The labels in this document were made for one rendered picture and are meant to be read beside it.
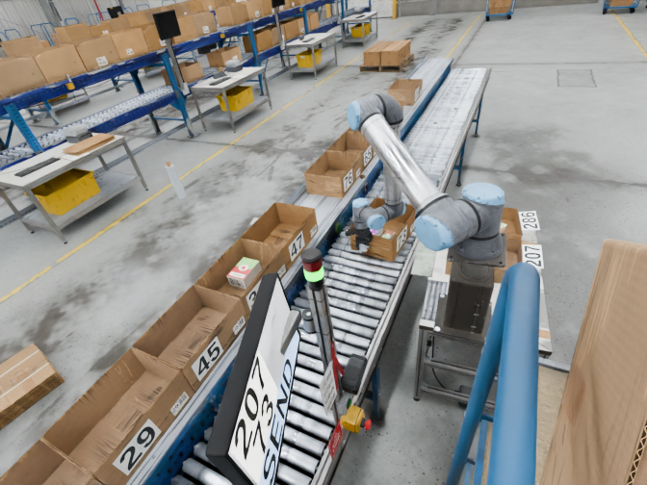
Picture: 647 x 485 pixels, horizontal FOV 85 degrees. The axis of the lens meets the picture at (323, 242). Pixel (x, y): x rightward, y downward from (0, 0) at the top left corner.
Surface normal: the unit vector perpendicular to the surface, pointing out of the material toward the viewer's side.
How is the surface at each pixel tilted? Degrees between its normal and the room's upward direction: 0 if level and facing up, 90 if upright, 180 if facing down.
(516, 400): 9
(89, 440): 1
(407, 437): 0
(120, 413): 0
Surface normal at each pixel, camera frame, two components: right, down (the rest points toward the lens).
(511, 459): -0.26, -0.80
